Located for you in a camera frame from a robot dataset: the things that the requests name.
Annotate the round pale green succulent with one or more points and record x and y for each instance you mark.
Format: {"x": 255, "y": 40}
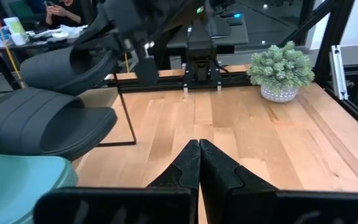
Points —
{"x": 278, "y": 65}

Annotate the person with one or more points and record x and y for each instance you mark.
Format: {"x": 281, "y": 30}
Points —
{"x": 70, "y": 17}

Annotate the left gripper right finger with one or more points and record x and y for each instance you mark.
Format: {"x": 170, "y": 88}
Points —
{"x": 216, "y": 174}

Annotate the black rubber slide sandal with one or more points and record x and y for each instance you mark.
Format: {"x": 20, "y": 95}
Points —
{"x": 26, "y": 124}
{"x": 48, "y": 71}

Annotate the silver aluminium extrusion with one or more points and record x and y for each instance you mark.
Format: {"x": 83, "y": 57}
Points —
{"x": 339, "y": 74}

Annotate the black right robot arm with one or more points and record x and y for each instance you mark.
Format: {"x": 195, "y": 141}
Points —
{"x": 200, "y": 40}

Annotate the black overhead rig frame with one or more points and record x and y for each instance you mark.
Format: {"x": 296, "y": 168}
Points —
{"x": 334, "y": 37}

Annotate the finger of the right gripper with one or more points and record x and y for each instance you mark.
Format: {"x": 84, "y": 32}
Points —
{"x": 148, "y": 71}

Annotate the teal rubber slide sandal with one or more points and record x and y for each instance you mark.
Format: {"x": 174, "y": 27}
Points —
{"x": 11, "y": 186}

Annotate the wooden shelf black metal frame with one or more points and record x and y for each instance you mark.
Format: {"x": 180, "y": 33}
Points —
{"x": 101, "y": 96}

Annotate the white patterned plant pot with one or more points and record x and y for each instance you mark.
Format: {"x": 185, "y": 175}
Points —
{"x": 280, "y": 95}

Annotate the black table frame rails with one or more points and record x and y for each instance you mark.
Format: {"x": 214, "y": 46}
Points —
{"x": 166, "y": 82}

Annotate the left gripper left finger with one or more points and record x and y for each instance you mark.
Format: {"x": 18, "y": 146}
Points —
{"x": 186, "y": 171}

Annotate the white papers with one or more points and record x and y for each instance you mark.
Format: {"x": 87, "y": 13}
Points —
{"x": 70, "y": 31}

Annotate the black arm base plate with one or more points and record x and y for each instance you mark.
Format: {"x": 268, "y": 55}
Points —
{"x": 202, "y": 76}

